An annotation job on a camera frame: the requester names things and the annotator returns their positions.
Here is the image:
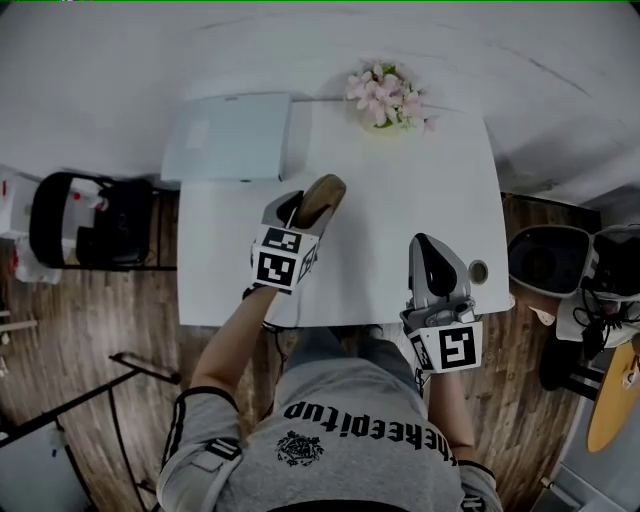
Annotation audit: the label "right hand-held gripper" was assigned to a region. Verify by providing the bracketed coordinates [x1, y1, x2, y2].
[399, 232, 485, 374]

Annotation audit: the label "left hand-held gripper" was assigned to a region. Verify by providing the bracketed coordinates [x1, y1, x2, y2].
[249, 189, 336, 296]

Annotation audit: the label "brown oval object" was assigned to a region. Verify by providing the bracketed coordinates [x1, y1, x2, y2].
[289, 173, 348, 232]

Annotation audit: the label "person's right forearm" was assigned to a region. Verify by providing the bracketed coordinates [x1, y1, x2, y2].
[424, 369, 476, 462]

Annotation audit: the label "person's left forearm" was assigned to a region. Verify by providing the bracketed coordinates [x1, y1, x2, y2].
[189, 287, 279, 401]

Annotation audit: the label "white flat box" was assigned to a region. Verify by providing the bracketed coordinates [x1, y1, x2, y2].
[160, 92, 294, 184]

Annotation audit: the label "person's blue jeans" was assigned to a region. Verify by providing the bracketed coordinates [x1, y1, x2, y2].
[289, 323, 422, 387]

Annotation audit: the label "pink flowers in pot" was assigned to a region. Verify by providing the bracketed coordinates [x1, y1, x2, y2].
[344, 59, 439, 137]

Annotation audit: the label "black folding chair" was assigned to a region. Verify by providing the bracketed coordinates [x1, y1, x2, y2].
[28, 171, 179, 273]

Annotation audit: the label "person's grey shirt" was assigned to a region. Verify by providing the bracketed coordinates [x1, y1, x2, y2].
[157, 357, 504, 512]

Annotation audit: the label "round yellow table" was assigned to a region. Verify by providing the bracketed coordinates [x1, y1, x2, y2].
[586, 343, 640, 454]

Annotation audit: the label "black metal stand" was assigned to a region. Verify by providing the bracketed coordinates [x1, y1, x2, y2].
[0, 351, 182, 512]

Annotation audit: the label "white plastic bag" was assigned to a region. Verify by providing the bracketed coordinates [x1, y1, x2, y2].
[0, 167, 51, 282]

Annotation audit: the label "black cable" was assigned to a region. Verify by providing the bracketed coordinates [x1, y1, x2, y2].
[262, 321, 292, 372]

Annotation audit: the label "white cloth with black cables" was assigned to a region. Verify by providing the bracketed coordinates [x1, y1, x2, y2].
[554, 292, 640, 352]

